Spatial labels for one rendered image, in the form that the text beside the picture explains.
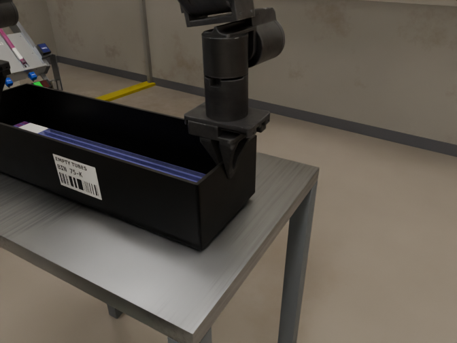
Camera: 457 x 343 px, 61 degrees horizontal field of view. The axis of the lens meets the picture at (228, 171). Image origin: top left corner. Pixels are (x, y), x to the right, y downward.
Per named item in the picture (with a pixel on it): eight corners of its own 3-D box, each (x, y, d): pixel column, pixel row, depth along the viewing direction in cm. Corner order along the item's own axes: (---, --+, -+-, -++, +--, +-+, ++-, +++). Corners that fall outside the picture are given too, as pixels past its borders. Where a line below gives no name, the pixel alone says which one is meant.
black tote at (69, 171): (-32, 158, 80) (-53, 107, 74) (39, 128, 93) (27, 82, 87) (201, 252, 55) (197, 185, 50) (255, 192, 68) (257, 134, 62)
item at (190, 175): (-1, 147, 82) (-6, 133, 80) (28, 135, 87) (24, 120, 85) (201, 218, 60) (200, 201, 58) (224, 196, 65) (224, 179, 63)
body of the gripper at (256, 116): (208, 111, 58) (205, 62, 54) (271, 124, 54) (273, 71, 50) (183, 127, 53) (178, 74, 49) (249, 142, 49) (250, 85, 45)
